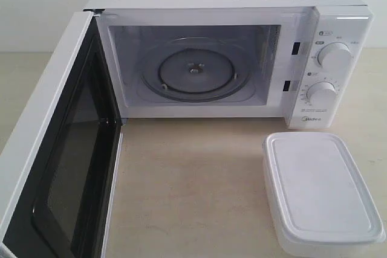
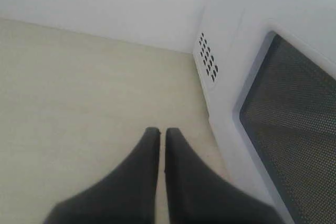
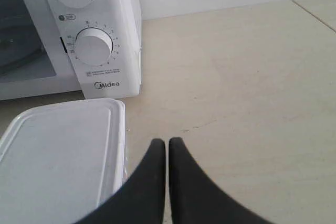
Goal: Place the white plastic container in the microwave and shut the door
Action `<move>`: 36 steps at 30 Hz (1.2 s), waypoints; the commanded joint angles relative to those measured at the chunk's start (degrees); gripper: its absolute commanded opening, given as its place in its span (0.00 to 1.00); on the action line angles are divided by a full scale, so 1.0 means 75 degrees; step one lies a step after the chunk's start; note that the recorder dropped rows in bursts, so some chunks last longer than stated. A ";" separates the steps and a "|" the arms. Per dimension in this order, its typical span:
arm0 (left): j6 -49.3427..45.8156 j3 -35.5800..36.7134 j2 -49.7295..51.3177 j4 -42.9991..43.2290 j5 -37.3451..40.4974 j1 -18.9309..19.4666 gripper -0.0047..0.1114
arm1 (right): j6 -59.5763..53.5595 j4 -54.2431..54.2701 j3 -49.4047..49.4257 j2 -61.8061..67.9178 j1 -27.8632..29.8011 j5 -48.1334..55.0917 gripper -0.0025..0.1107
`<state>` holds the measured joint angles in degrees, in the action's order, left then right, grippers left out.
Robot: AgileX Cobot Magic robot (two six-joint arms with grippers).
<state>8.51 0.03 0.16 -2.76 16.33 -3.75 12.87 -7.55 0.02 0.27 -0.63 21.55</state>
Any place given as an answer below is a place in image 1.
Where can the white microwave door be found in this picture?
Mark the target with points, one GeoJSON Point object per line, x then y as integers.
{"type": "Point", "coordinates": [59, 165]}

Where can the upper white control knob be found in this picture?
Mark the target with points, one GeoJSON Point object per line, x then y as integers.
{"type": "Point", "coordinates": [334, 56]}

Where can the lower white timer knob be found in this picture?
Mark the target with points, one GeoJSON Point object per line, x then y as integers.
{"type": "Point", "coordinates": [322, 93]}

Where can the glass microwave turntable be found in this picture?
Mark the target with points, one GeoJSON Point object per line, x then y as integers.
{"type": "Point", "coordinates": [195, 69]}

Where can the white plastic lidded container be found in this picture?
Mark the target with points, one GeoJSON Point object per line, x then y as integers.
{"type": "Point", "coordinates": [319, 201]}

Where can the white microwave oven body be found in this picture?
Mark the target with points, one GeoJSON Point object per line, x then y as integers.
{"type": "Point", "coordinates": [281, 38]}

